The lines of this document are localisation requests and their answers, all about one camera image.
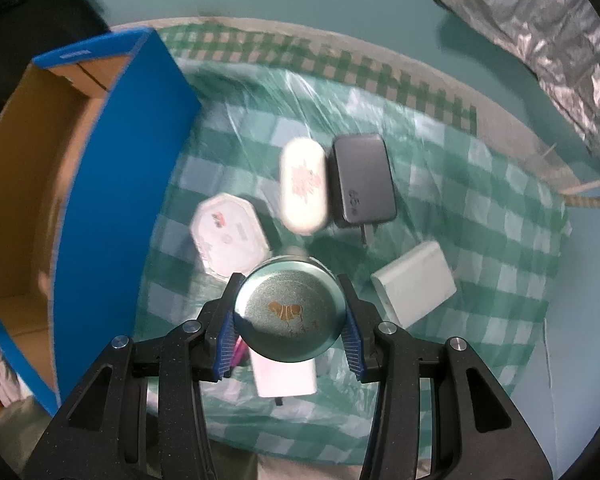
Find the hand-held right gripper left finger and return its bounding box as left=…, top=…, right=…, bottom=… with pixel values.
left=22, top=272, right=246, bottom=480

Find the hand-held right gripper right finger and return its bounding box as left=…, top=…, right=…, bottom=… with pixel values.
left=336, top=274, right=553, bottom=480

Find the round green tin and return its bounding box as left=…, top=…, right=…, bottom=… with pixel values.
left=232, top=256, right=351, bottom=363

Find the white power bank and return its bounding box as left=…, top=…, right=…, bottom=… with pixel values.
left=370, top=240, right=457, bottom=328

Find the white octagonal box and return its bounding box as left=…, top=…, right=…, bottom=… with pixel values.
left=190, top=193, right=271, bottom=281

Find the blue cardboard box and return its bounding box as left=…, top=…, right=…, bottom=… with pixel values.
left=0, top=27, right=203, bottom=416

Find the white charger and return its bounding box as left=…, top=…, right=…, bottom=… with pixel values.
left=250, top=345, right=318, bottom=406

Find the green checkered tablecloth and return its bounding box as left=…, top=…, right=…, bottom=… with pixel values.
left=130, top=15, right=573, bottom=466

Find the dark grey charger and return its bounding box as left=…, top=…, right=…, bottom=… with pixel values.
left=330, top=133, right=398, bottom=246

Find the white oval case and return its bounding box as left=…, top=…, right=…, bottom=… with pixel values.
left=279, top=137, right=329, bottom=235

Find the silver foil bag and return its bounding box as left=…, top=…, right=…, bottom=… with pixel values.
left=431, top=0, right=600, bottom=176

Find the black cloth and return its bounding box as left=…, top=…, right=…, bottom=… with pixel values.
left=0, top=0, right=113, bottom=121

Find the braided rope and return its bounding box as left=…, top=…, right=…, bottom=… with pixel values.
left=562, top=170, right=600, bottom=209

